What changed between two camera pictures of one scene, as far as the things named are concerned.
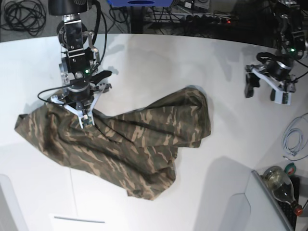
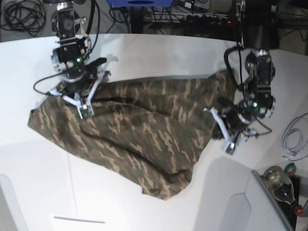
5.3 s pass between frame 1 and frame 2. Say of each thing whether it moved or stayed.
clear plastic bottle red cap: stayed
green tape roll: stayed
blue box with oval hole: stayed
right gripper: moved
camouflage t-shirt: moved
